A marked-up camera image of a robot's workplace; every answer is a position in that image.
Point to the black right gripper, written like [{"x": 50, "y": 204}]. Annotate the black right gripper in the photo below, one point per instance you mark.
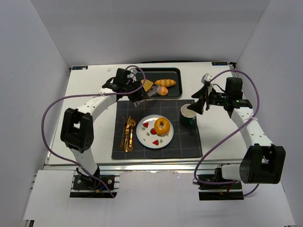
[{"x": 206, "y": 100}]

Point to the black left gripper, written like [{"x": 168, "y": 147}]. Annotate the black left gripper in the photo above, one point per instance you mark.
[{"x": 138, "y": 92}]

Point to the small round bun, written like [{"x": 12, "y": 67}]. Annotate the small round bun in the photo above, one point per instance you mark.
[{"x": 162, "y": 91}]

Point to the orange glazed donut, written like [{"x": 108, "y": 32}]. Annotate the orange glazed donut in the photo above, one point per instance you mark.
[{"x": 162, "y": 126}]

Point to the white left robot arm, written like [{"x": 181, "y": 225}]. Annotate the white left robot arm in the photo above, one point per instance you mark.
[{"x": 77, "y": 131}]

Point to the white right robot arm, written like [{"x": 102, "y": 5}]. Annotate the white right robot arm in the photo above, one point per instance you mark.
[{"x": 263, "y": 161}]

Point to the brown bread slice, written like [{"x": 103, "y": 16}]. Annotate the brown bread slice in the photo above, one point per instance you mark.
[{"x": 148, "y": 84}]

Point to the striped long bread roll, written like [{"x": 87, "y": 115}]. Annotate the striped long bread roll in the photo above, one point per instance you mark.
[{"x": 165, "y": 82}]

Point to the green white mug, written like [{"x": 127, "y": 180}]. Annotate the green white mug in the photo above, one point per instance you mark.
[{"x": 187, "y": 116}]

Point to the black baking tray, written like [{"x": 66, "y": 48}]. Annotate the black baking tray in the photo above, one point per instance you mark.
[{"x": 154, "y": 74}]

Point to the gold spoon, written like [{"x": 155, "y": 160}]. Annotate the gold spoon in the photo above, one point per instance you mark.
[{"x": 130, "y": 142}]

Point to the dark checked placemat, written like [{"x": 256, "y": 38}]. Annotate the dark checked placemat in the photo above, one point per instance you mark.
[{"x": 186, "y": 142}]

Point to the white watermelon pattern plate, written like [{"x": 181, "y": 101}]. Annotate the white watermelon pattern plate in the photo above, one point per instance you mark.
[{"x": 147, "y": 135}]

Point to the gold knife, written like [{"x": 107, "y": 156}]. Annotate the gold knife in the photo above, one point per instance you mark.
[{"x": 127, "y": 134}]

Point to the right blue table label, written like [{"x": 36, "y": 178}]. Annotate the right blue table label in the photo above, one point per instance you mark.
[{"x": 220, "y": 63}]

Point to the gold fork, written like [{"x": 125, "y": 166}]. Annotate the gold fork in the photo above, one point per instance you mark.
[{"x": 123, "y": 135}]

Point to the blue table label sticker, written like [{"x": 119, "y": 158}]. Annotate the blue table label sticker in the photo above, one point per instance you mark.
[{"x": 79, "y": 68}]

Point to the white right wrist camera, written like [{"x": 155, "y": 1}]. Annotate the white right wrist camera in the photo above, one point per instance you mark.
[{"x": 206, "y": 78}]

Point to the aluminium frame rail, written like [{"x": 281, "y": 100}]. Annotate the aluminium frame rail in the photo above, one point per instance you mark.
[{"x": 110, "y": 174}]

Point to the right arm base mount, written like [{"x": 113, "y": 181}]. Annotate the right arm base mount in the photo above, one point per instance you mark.
[{"x": 218, "y": 192}]

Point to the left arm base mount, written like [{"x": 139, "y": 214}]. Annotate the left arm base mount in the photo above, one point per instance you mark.
[{"x": 92, "y": 184}]

